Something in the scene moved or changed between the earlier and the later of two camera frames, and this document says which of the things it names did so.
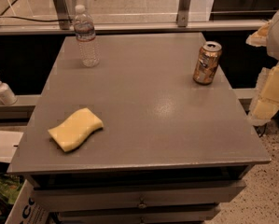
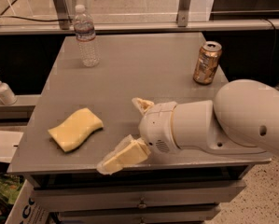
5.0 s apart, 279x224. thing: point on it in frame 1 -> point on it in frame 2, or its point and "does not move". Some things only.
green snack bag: x=6 y=188 does not move
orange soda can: x=207 y=63 does not move
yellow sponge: x=74 y=133 does not move
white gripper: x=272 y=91 -> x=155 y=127
